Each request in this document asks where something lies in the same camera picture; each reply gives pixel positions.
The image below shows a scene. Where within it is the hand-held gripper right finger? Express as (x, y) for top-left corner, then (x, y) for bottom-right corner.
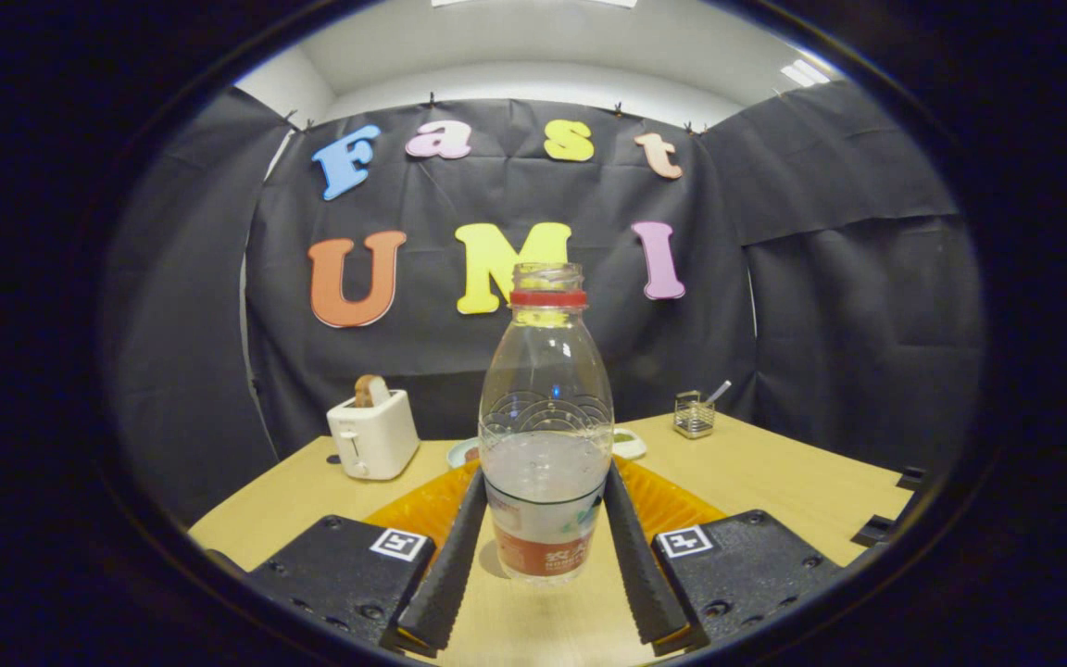
(603, 459), (845, 657)

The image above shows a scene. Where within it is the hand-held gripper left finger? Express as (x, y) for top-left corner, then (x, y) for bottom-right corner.
(246, 460), (488, 659)

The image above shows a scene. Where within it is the clear plastic juice bottle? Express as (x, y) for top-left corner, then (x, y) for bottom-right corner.
(478, 262), (615, 585)

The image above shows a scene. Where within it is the white toaster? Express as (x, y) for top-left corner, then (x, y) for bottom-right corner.
(326, 389), (421, 481)

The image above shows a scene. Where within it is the wooden table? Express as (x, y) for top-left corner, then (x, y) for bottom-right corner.
(189, 412), (914, 663)

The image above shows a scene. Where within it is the black backdrop cloth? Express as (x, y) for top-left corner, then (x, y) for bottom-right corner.
(98, 83), (988, 524)

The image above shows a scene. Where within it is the small ceiling light panel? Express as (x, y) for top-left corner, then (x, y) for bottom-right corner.
(780, 59), (831, 88)

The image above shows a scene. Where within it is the small wire basket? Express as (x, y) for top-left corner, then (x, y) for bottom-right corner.
(672, 390), (716, 439)

